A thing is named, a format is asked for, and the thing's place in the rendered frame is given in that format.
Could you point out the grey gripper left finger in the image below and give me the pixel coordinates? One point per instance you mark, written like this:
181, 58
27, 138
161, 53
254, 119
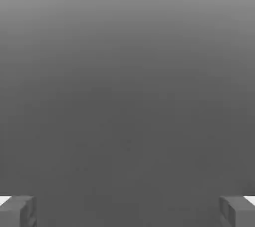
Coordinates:
16, 211

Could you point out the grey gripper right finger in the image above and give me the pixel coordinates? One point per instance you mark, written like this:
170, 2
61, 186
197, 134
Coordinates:
239, 211

